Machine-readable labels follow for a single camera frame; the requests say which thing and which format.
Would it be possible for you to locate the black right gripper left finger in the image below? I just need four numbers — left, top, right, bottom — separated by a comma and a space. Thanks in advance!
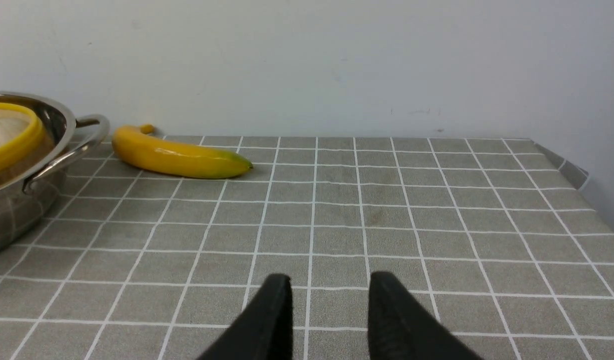
198, 273, 293, 360

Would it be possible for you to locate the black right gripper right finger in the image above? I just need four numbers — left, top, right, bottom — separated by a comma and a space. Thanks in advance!
368, 271, 481, 360

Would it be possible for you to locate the yellow rimmed bamboo steamer basket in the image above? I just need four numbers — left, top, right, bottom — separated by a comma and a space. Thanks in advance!
0, 102, 55, 184

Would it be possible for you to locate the stainless steel pot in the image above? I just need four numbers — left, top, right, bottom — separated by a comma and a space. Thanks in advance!
0, 92, 110, 250

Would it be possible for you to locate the grey checkered tablecloth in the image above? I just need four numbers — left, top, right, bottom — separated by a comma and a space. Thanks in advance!
0, 136, 614, 360

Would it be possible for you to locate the yellow plastic banana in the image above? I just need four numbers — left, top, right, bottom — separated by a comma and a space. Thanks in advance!
112, 124, 254, 180

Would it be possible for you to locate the white steamed bun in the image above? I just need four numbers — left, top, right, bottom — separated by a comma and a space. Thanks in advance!
0, 109, 31, 147

